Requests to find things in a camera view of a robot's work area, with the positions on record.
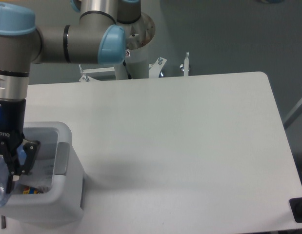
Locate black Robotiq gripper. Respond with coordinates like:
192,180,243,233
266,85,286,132
0,99,41,194

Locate clear plastic water bottle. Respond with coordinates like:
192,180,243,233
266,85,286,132
0,155,24,208

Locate clear plastic wrapper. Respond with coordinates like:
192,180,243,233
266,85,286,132
19,159,55,193

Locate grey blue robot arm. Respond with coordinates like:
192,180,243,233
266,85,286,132
0,0,141,194

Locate white plastic trash can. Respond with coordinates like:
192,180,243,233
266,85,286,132
0,122,86,224

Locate colourful snack package in bin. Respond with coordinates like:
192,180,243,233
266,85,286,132
22,186,44,195

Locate black clamp at table edge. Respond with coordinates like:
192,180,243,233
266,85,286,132
289,197,302,223

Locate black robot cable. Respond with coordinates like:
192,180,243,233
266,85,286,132
122,60,132,79

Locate white metal base bracket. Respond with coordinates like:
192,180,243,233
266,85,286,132
79,57,167,82

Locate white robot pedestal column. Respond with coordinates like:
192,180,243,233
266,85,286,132
114,12,156,80

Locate white upright bracket with bolt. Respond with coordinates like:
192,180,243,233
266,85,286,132
180,52,190,77

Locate white metal frame right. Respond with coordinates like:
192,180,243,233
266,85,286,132
283,97,302,129

